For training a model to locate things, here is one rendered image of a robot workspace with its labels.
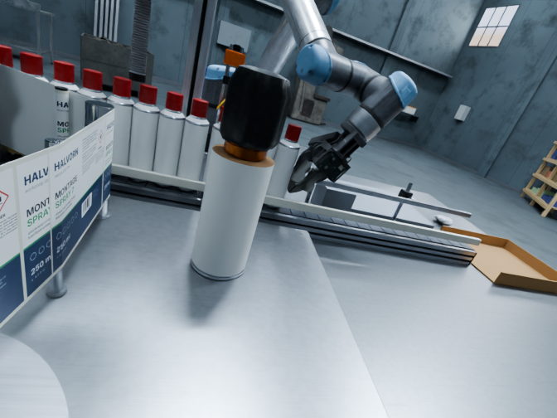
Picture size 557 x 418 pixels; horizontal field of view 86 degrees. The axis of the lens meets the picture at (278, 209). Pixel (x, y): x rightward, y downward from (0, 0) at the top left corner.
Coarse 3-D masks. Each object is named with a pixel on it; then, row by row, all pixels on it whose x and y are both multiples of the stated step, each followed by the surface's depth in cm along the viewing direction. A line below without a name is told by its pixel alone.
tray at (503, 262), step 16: (496, 240) 111; (480, 256) 98; (496, 256) 102; (512, 256) 107; (528, 256) 104; (496, 272) 90; (512, 272) 93; (528, 272) 97; (544, 272) 98; (528, 288) 86; (544, 288) 87
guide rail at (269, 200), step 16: (128, 176) 64; (144, 176) 65; (160, 176) 65; (304, 208) 74; (320, 208) 75; (384, 224) 80; (400, 224) 80; (448, 240) 85; (464, 240) 86; (480, 240) 87
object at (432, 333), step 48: (288, 192) 102; (336, 288) 61; (384, 288) 66; (432, 288) 72; (480, 288) 79; (384, 336) 52; (432, 336) 56; (480, 336) 60; (528, 336) 65; (384, 384) 43; (432, 384) 46; (480, 384) 48; (528, 384) 51
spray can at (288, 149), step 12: (288, 132) 68; (300, 132) 69; (288, 144) 68; (276, 156) 71; (288, 156) 69; (276, 168) 71; (288, 168) 71; (276, 180) 72; (288, 180) 73; (276, 192) 73; (264, 204) 75
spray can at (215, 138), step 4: (220, 108) 64; (220, 112) 64; (220, 116) 64; (216, 124) 65; (212, 128) 66; (216, 128) 64; (212, 132) 65; (216, 132) 65; (212, 136) 66; (216, 136) 65; (220, 136) 65; (212, 140) 66; (216, 140) 65; (220, 140) 65; (224, 140) 65; (212, 144) 66; (208, 152) 67; (208, 156) 67; (208, 160) 68; (208, 164) 68; (204, 172) 70; (204, 176) 70; (204, 180) 70
